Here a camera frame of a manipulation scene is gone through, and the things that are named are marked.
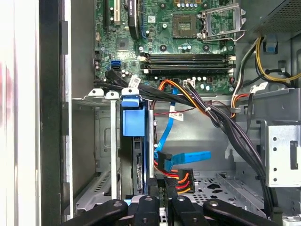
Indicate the metal disk bay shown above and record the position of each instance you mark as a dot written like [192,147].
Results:
[103,141]

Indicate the blue board data port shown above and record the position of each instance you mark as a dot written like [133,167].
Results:
[115,63]

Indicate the grey metal drive cage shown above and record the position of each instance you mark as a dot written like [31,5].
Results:
[279,153]

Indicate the green motherboard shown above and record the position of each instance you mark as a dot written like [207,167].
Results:
[164,35]

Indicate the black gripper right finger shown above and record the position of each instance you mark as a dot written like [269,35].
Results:
[185,212]

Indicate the white expansion slot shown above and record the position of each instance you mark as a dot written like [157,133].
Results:
[117,11]

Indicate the blue plastic clip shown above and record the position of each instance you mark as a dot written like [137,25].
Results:
[271,46]

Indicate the CPU socket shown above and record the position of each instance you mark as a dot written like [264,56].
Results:
[185,26]

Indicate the metal locking lever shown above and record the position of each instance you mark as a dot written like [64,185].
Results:
[218,41]

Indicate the grey power supply unit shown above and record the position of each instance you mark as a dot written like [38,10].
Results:
[279,16]

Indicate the black expansion slot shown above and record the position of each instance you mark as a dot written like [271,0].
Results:
[107,14]

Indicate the hard disk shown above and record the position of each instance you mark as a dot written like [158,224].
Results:
[132,122]

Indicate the black expansion card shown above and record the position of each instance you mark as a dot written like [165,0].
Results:
[134,18]

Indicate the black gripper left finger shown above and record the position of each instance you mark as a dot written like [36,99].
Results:
[148,212]

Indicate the metal socket cover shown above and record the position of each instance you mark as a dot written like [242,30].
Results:
[237,20]

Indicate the black RAM slot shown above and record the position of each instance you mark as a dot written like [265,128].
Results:
[188,56]
[188,66]
[188,60]
[188,70]

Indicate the black PC case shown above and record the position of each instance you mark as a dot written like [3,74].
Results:
[50,94]

